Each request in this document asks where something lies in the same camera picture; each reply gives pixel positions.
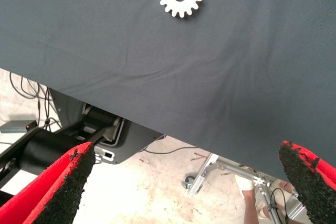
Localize grey caster wheel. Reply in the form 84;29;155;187
181;176;196;190

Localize person's legs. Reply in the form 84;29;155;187
234;171;300;224

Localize thin black floor cable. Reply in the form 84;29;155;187
141;145;199;155

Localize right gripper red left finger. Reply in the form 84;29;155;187
0;141;96;224

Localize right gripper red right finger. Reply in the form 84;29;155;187
278;140;336;224

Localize grey box with red light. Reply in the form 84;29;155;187
0;120;38;134

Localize black floor cables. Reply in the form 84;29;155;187
9;71;62;133

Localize aluminium profile frame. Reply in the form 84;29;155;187
186;153;309;224

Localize dark grey table cloth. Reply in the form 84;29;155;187
0;0;336;183

